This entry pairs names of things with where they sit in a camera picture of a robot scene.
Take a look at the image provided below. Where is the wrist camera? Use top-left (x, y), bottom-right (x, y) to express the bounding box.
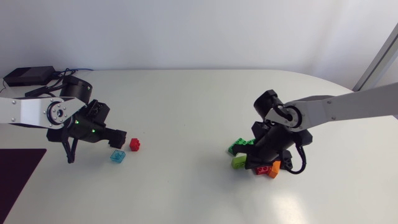
top-left (86, 99), bottom-right (110, 125)
top-left (251, 121), bottom-right (269, 141)

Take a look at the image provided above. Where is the dark mat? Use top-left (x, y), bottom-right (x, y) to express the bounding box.
top-left (0, 148), bottom-right (47, 215)

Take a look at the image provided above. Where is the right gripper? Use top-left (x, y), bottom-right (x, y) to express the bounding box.
top-left (244, 146), bottom-right (280, 170)

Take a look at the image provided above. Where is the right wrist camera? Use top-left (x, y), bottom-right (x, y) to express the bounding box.
top-left (251, 121), bottom-right (269, 141)

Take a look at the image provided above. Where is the large green toy brick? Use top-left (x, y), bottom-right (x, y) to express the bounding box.
top-left (228, 138), bottom-right (256, 156)

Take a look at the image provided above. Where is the black power brick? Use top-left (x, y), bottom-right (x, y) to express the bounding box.
top-left (2, 65), bottom-right (57, 87)

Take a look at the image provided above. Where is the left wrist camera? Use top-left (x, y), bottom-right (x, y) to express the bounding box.
top-left (86, 99), bottom-right (110, 125)

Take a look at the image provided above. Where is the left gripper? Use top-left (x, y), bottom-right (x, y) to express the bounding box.
top-left (99, 126), bottom-right (127, 149)

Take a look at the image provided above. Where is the lime green toy brick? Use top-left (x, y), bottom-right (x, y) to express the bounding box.
top-left (231, 155), bottom-right (248, 170)

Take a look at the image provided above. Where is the clear blue toy brick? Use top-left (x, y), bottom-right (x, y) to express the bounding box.
top-left (109, 149), bottom-right (126, 164)

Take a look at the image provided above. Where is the orange toy brick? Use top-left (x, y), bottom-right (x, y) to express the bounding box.
top-left (267, 160), bottom-right (282, 179)

